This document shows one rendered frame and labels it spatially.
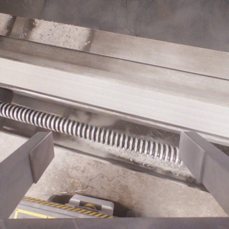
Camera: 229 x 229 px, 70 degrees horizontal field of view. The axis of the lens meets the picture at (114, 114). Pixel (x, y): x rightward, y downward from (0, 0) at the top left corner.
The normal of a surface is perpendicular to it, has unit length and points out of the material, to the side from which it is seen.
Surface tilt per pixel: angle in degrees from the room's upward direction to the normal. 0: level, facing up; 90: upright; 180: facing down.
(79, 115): 0
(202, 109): 36
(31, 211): 0
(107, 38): 0
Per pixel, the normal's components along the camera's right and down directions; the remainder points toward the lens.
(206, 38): -0.20, -0.08
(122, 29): 0.02, -0.24
